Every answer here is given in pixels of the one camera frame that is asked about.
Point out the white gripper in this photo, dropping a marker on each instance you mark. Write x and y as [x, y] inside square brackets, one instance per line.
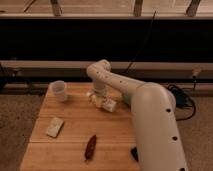
[99, 88]

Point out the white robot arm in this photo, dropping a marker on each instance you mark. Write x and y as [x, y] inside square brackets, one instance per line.
[158, 141]

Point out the green bowl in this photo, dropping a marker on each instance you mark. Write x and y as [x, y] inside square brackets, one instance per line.
[126, 99]

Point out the clear plastic cup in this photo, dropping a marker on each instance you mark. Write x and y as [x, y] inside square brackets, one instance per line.
[59, 90]

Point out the white rectangular sponge block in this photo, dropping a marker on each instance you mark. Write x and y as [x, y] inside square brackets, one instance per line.
[54, 127]

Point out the dark red chili pepper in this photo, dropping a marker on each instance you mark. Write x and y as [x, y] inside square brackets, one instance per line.
[90, 148]

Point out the black smartphone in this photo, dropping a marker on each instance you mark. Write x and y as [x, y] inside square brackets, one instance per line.
[134, 153]

